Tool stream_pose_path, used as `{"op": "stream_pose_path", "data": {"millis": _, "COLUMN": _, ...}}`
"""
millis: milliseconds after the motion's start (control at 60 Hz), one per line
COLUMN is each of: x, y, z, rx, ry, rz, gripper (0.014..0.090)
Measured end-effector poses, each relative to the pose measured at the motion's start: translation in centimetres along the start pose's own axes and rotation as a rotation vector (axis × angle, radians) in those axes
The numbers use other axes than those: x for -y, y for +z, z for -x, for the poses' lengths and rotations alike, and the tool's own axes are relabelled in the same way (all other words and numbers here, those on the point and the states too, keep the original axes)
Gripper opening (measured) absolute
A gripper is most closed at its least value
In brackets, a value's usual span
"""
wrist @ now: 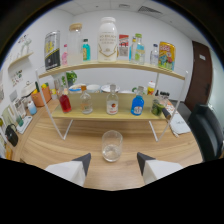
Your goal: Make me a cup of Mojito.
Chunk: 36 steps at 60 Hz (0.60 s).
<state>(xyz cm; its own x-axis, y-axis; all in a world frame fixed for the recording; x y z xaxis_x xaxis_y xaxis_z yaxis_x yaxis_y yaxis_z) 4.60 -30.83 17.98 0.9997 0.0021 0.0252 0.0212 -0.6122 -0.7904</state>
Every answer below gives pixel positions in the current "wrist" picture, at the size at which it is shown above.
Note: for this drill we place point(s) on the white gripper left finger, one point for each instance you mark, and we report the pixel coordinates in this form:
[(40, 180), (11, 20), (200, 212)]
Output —
[(71, 170)]

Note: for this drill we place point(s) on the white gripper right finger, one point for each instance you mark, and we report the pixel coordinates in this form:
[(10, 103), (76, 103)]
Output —
[(156, 168)]

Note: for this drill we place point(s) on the clear bottle white cap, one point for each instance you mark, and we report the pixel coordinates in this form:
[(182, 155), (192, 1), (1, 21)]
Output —
[(112, 104)]

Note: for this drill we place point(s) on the silver soda water can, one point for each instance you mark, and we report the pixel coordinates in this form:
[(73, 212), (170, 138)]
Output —
[(52, 50)]

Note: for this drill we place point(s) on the clear drinking glass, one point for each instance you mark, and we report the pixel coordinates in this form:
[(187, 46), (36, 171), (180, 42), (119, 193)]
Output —
[(112, 146)]

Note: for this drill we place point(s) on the white booklet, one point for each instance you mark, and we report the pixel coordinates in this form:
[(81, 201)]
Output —
[(180, 125)]

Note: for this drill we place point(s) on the black chair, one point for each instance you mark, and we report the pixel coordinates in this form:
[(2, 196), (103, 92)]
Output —
[(206, 131)]

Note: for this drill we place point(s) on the white tray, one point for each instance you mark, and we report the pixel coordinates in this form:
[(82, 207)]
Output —
[(24, 125)]

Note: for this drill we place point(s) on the blue liquid bottle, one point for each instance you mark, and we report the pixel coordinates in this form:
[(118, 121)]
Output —
[(137, 105)]

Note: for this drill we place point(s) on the clear bottle orange cap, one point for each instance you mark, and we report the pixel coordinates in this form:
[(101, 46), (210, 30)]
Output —
[(86, 104)]

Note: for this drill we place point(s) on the red liquid bottle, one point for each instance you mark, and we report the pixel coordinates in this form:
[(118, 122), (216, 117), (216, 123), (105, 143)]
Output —
[(65, 102)]

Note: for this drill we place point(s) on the black bag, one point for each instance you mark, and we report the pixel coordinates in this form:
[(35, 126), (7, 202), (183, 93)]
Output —
[(12, 135)]

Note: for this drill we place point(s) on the small blue white bottle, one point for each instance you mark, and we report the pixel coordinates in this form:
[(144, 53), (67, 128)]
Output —
[(32, 108)]

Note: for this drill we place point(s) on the wooden two-tier shelf rack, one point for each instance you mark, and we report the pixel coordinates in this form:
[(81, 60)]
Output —
[(100, 100)]

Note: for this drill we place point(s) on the blue-rimmed bowl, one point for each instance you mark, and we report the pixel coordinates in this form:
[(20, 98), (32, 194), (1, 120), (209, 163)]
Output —
[(76, 88)]

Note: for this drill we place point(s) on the white bowl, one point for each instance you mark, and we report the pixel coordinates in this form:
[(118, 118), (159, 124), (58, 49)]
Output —
[(106, 88), (93, 88)]

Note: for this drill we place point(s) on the green potted plant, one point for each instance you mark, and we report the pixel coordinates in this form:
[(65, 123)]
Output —
[(71, 77)]

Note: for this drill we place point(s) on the brown door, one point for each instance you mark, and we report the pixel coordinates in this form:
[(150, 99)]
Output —
[(200, 76)]

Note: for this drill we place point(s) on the clear bottle blue cap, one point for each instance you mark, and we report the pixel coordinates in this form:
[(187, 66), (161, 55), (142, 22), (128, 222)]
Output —
[(154, 56)]

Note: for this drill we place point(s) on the yellow colourful can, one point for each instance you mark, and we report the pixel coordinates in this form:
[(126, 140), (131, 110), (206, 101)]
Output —
[(167, 56)]

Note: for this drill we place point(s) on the small pink bottle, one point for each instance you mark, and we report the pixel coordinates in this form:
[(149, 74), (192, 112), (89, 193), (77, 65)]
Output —
[(64, 57)]

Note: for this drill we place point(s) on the clear bottle green cap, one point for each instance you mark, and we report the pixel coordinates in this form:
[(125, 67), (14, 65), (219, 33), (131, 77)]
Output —
[(140, 51)]

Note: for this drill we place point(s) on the small teal bottle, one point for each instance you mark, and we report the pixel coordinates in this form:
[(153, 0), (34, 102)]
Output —
[(86, 51)]

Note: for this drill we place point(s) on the slim blue bottle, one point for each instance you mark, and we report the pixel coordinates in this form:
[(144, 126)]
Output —
[(132, 46)]

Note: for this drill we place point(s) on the tall glass jar cork lid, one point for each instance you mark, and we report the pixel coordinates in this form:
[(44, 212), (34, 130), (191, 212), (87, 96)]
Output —
[(75, 43)]

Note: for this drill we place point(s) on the large white milk bottle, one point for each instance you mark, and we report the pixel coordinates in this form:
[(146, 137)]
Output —
[(107, 41)]

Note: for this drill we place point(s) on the white vases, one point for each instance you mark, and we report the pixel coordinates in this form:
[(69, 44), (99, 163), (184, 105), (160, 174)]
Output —
[(26, 43)]

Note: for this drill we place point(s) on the wall sticker sheet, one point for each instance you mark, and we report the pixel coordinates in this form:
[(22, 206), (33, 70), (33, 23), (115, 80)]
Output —
[(17, 77)]

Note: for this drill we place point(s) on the wooden wall shelf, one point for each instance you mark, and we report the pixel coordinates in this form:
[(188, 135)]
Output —
[(20, 59)]

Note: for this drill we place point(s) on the wall posters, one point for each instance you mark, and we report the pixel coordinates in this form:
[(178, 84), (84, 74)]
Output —
[(123, 46)]

